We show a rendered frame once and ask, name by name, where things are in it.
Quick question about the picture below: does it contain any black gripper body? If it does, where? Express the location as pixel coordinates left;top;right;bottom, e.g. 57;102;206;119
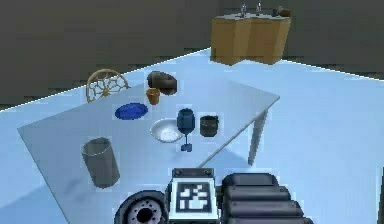
114;189;170;224

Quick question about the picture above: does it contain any grey cylindrical cup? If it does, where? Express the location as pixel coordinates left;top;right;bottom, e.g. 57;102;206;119
81;137;121;189

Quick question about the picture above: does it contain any grey table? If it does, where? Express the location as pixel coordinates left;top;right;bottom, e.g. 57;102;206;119
17;75;281;224

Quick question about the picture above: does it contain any white bowl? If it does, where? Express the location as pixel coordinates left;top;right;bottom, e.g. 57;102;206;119
149;118;185;144

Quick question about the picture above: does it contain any blue wine glass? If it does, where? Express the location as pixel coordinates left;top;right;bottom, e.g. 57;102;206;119
176;107;197;153

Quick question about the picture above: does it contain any blue plate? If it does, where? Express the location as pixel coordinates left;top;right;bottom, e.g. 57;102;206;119
114;102;149;121

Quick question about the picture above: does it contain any black cup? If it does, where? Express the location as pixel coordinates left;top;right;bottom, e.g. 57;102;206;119
199;114;220;138

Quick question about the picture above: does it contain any orange cup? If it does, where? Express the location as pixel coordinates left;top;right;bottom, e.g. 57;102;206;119
145;87;161;106

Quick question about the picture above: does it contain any wooden round-backed chair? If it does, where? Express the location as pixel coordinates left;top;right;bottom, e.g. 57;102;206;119
86;68;131;104

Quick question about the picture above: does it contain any dark brown pot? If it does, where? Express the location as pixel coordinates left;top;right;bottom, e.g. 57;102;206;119
272;5;292;18

